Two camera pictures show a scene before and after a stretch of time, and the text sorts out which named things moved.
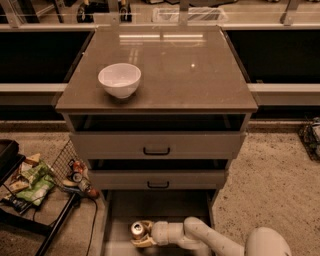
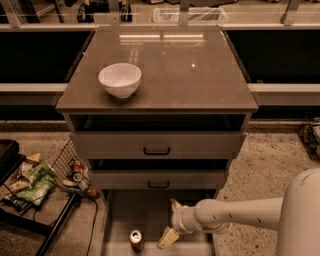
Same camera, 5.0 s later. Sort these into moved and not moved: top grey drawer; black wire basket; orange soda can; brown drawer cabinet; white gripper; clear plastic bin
Moved: white gripper; orange soda can
Not moved: brown drawer cabinet; black wire basket; top grey drawer; clear plastic bin
